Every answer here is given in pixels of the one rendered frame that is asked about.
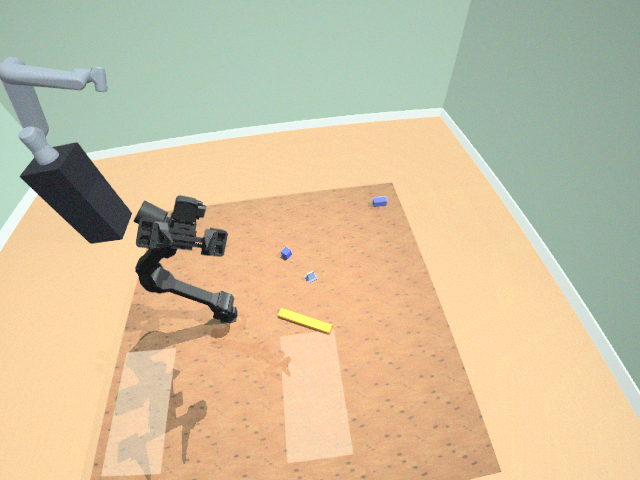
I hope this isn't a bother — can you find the yellow bar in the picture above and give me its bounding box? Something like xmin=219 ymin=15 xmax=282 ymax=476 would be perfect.
xmin=278 ymin=307 xmax=333 ymax=334

